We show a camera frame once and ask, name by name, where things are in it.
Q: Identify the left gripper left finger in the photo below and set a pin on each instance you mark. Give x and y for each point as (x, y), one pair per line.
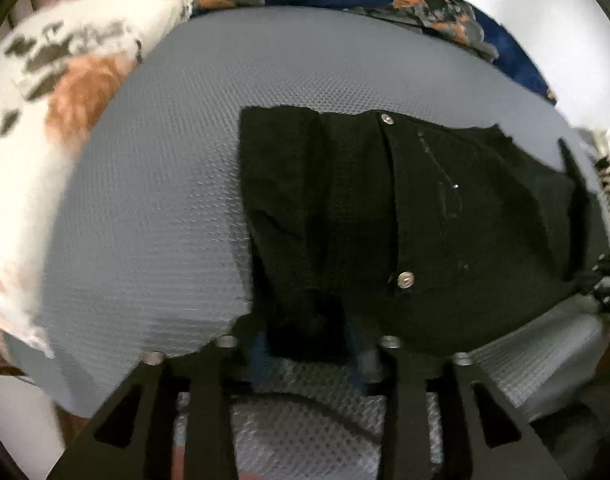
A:
(170, 418)

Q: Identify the grey mesh mattress cover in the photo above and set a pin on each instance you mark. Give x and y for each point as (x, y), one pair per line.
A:
(152, 252)

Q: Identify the white floral pillow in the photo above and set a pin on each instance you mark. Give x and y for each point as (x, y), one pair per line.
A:
(59, 70)

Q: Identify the black denim pants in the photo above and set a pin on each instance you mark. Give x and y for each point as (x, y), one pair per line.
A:
(382, 224)

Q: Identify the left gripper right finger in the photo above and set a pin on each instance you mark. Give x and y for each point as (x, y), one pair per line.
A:
(444, 417)

